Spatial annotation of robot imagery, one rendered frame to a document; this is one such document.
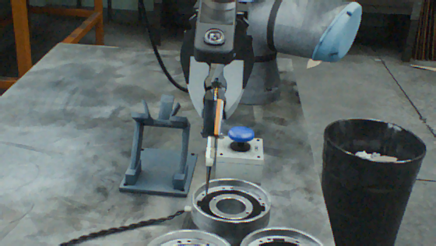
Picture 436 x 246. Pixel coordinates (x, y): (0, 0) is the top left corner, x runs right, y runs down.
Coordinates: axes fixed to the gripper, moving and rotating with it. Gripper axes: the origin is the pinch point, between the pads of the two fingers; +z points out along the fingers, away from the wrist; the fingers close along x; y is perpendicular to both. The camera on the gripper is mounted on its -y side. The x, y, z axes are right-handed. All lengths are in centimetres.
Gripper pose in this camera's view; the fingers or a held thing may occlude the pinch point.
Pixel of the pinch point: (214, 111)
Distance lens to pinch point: 75.2
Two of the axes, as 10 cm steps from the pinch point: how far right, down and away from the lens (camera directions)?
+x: -9.9, -0.9, 0.6
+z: -0.5, 9.0, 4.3
